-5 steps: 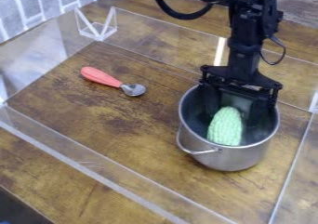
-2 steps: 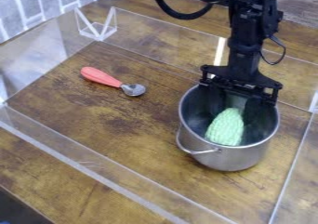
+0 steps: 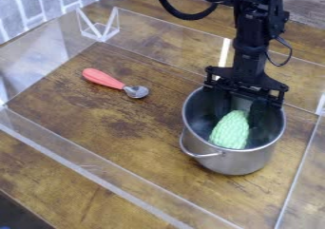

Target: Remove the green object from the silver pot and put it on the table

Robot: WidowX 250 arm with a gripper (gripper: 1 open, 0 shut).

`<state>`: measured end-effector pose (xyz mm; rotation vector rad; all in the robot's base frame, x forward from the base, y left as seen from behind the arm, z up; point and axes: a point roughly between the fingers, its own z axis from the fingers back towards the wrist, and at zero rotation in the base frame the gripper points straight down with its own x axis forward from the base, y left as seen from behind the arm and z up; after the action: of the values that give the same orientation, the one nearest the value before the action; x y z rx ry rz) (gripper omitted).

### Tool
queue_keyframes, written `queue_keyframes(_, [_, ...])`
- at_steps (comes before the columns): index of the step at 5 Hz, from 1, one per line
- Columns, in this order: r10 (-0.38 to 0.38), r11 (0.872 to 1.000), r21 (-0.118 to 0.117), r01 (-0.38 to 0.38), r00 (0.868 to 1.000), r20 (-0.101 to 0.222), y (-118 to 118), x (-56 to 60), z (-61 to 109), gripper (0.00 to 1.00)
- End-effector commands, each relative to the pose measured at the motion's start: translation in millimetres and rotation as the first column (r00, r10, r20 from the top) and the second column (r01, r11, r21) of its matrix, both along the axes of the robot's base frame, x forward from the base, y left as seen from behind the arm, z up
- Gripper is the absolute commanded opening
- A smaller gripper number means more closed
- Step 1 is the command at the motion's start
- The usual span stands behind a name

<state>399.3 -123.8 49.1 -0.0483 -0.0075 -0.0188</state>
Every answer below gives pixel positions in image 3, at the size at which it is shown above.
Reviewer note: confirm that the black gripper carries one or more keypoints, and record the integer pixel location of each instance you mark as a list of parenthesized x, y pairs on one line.
[(245, 79)]

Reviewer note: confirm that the green bumpy bitter gourd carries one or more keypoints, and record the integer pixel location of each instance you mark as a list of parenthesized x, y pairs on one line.
[(231, 132)]

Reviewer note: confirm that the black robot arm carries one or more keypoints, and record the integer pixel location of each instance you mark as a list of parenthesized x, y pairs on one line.
[(260, 24)]

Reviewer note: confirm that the silver metal pot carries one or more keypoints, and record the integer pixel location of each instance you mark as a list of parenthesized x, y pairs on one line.
[(225, 160)]

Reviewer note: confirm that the red handled metal spoon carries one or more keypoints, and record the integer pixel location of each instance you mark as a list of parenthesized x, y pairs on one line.
[(104, 79)]

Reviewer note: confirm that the clear acrylic corner bracket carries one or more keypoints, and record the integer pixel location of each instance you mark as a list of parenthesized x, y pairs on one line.
[(98, 31)]

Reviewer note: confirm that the clear acrylic enclosure wall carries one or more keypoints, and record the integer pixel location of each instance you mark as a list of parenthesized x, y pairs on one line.
[(92, 158)]

